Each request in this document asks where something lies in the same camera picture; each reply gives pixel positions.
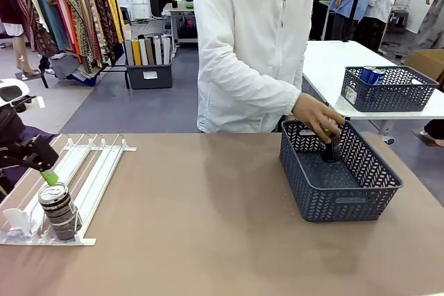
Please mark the brown patterned hanging garment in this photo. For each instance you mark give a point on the brown patterned hanging garment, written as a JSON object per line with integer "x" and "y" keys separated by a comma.
{"x": 98, "y": 8}

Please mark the bystander leg and shoe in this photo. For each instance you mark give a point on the bystander leg and shoe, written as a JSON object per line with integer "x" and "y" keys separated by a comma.
{"x": 435, "y": 128}

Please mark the black drink can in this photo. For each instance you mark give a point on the black drink can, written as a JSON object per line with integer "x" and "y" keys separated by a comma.
{"x": 59, "y": 213}
{"x": 331, "y": 152}

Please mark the yellow material roll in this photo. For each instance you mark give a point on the yellow material roll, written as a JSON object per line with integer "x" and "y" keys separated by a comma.
{"x": 137, "y": 51}

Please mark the yellow hanging garment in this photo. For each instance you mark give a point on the yellow hanging garment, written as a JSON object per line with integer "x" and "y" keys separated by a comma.
{"x": 112, "y": 5}

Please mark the white box appliance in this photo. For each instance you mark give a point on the white box appliance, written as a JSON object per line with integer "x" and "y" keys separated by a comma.
{"x": 124, "y": 5}

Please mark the white table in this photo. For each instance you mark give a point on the white table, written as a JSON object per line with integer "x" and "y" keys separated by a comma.
{"x": 322, "y": 63}

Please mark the large grey plastic basket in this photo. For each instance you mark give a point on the large grey plastic basket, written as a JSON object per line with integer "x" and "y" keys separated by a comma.
{"x": 343, "y": 202}

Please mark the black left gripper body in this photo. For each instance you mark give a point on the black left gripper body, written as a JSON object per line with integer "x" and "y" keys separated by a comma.
{"x": 38, "y": 154}

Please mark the white zip jacket torso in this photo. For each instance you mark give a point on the white zip jacket torso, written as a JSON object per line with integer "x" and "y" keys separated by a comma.
{"x": 243, "y": 15}

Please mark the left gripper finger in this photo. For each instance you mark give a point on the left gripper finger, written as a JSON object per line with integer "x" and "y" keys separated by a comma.
{"x": 2, "y": 191}
{"x": 50, "y": 177}

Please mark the garment rack with clothes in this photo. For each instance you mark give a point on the garment rack with clothes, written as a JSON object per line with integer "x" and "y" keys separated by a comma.
{"x": 76, "y": 15}

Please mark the dark purple cloth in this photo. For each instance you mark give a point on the dark purple cloth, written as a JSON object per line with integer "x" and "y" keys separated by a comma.
{"x": 31, "y": 131}

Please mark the person's right forearm white sleeve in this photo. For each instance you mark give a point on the person's right forearm white sleeve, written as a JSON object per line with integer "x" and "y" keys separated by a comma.
{"x": 256, "y": 84}

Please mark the white roll with black end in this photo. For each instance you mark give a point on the white roll with black end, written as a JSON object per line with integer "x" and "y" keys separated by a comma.
{"x": 143, "y": 50}

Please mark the person's right hand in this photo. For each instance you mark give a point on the person's right hand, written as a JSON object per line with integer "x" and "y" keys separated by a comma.
{"x": 317, "y": 112}

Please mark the brown cardboard box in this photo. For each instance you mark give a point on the brown cardboard box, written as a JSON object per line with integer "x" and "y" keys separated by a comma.
{"x": 428, "y": 62}

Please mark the dark grey storage bin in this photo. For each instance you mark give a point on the dark grey storage bin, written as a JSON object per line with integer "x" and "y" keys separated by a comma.
{"x": 149, "y": 76}

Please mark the brown material roll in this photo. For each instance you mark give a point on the brown material roll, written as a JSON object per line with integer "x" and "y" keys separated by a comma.
{"x": 150, "y": 51}

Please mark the small grey plastic basket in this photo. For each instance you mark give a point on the small grey plastic basket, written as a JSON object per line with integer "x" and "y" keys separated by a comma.
{"x": 388, "y": 95}

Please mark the teal hanging garment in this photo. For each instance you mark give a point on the teal hanging garment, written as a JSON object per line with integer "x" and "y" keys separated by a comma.
{"x": 48, "y": 5}

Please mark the background equipment cart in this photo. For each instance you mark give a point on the background equipment cart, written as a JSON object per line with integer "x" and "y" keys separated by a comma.
{"x": 180, "y": 22}

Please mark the grey step stool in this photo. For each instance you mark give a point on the grey step stool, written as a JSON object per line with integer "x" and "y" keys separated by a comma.
{"x": 399, "y": 15}

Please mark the white material roll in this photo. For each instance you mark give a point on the white material roll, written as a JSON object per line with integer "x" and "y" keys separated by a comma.
{"x": 166, "y": 50}
{"x": 157, "y": 51}

